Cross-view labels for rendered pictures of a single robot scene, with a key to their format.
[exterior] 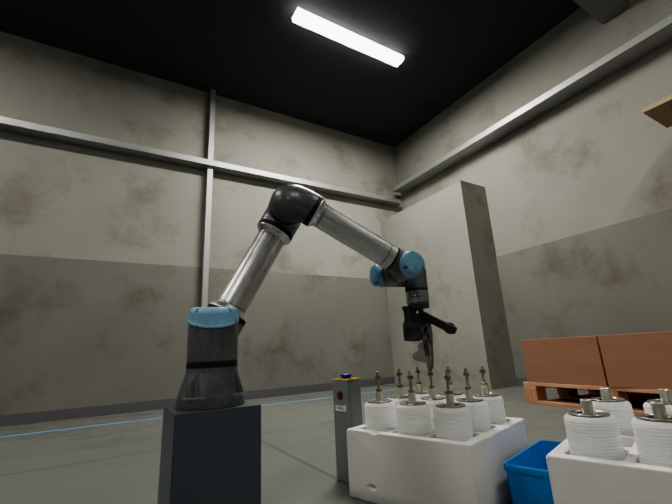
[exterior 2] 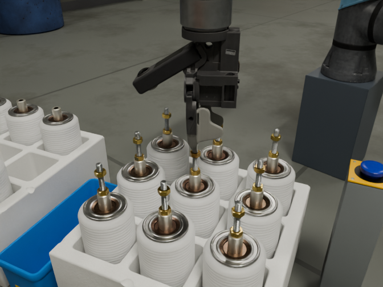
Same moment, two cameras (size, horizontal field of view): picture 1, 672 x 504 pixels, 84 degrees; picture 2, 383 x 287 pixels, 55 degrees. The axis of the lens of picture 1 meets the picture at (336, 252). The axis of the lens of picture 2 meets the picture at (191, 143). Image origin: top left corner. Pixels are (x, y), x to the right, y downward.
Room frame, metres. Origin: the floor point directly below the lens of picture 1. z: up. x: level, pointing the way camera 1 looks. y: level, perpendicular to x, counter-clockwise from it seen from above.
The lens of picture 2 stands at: (1.76, -0.46, 0.67)
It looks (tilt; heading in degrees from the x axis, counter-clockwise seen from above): 30 degrees down; 162
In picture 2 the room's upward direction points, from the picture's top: straight up
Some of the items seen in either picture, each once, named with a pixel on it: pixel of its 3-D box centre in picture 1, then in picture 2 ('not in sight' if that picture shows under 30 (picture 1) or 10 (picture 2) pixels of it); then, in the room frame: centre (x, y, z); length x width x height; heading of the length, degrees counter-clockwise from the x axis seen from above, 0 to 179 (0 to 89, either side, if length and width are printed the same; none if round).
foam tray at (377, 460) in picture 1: (439, 456); (194, 247); (1.23, -0.28, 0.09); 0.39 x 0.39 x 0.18; 47
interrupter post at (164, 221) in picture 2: not in sight; (165, 220); (1.32, -0.36, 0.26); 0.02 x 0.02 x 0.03
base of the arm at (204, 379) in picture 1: (211, 382); (350, 57); (0.92, 0.31, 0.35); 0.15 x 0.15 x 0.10
